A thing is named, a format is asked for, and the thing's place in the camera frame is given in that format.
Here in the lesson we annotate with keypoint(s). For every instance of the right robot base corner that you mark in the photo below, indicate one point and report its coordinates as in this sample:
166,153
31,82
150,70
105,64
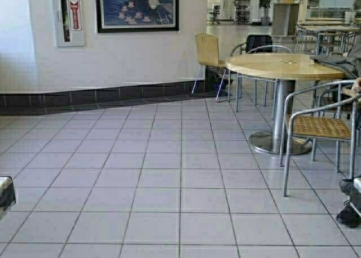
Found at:
350,215

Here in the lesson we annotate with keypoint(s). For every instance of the fire extinguisher wall cabinet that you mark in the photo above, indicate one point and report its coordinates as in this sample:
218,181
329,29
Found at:
68,23

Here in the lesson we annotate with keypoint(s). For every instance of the wooden chair by wall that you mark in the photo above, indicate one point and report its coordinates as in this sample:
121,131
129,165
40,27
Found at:
207,49

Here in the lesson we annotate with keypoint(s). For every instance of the potted indoor tree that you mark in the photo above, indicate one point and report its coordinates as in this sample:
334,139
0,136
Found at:
265,6

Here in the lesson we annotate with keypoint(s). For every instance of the round wooden cafe table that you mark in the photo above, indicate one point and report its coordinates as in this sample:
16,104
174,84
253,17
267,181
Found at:
285,70

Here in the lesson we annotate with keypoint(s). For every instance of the framed blue wall picture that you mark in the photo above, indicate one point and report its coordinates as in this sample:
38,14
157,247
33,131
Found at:
125,16

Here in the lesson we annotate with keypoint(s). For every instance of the metal wicker seat armchair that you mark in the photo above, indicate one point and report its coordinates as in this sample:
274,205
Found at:
337,121

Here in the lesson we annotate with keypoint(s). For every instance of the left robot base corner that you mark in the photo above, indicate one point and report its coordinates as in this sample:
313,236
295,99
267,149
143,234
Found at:
7,194

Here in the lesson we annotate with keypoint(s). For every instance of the grey jacket on table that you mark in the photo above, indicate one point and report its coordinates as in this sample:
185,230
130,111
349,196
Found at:
347,64

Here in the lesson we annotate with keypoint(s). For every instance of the metal armchair behind table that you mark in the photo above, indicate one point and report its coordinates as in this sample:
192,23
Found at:
239,80

